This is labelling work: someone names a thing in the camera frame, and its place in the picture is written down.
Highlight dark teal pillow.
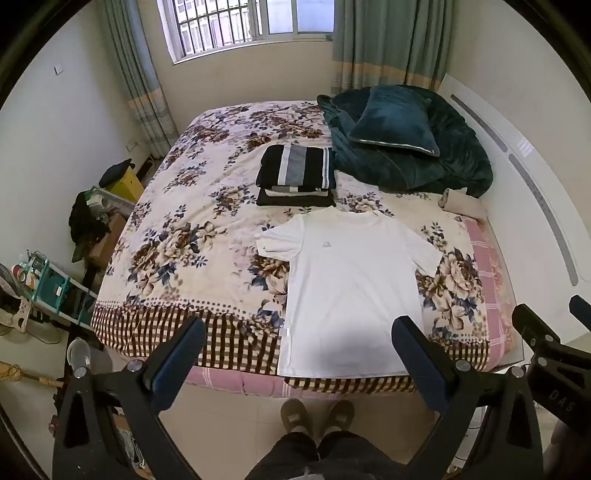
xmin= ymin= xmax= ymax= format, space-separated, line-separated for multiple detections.
xmin=346 ymin=86 xmax=441 ymax=158

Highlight green striped curtain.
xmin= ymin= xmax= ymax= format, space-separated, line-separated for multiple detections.
xmin=331 ymin=0 xmax=456 ymax=96
xmin=99 ymin=0 xmax=180 ymax=156

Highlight black cloth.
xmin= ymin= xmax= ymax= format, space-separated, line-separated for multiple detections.
xmin=99 ymin=159 xmax=134 ymax=188

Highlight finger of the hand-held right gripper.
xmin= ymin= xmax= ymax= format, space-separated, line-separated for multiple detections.
xmin=512 ymin=303 xmax=562 ymax=357
xmin=569 ymin=295 xmax=591 ymax=326

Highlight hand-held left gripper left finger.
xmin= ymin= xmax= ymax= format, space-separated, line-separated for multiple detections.
xmin=53 ymin=316 xmax=206 ymax=480

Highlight black clothes heap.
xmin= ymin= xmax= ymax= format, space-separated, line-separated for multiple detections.
xmin=69 ymin=189 xmax=114 ymax=241

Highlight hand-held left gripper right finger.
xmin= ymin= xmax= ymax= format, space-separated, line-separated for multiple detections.
xmin=391 ymin=316 xmax=544 ymax=480

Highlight dark teal plush blanket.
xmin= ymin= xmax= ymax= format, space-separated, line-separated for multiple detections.
xmin=317 ymin=85 xmax=494 ymax=199

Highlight straw broom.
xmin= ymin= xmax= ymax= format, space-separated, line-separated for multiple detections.
xmin=0 ymin=362 xmax=65 ymax=389

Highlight cardboard box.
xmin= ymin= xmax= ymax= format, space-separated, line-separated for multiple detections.
xmin=87 ymin=212 xmax=128 ymax=269

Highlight white t-shirt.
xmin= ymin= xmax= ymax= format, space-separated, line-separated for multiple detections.
xmin=254 ymin=210 xmax=443 ymax=377

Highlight yellow box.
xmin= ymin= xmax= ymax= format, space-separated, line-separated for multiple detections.
xmin=105 ymin=168 xmax=144 ymax=203

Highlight person's dark trousers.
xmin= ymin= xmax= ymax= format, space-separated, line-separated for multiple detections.
xmin=244 ymin=431 xmax=417 ymax=480

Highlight grey slipper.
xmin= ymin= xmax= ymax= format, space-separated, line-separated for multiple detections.
xmin=280 ymin=399 xmax=315 ymax=437
xmin=322 ymin=400 xmax=356 ymax=435

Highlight beige rolled cloth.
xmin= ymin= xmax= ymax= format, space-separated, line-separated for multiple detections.
xmin=438 ymin=187 xmax=488 ymax=218

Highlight teal storage rack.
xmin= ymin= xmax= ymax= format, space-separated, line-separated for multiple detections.
xmin=17 ymin=251 xmax=98 ymax=326

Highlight barred window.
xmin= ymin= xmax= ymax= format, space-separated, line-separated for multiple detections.
xmin=159 ymin=0 xmax=336 ymax=64

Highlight white headboard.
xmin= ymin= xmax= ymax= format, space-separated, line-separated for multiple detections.
xmin=436 ymin=72 xmax=591 ymax=370

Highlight floral bed sheet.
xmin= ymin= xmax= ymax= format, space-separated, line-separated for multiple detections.
xmin=91 ymin=100 xmax=491 ymax=394

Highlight striped black grey folded garment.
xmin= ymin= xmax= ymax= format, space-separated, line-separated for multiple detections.
xmin=257 ymin=144 xmax=337 ymax=191

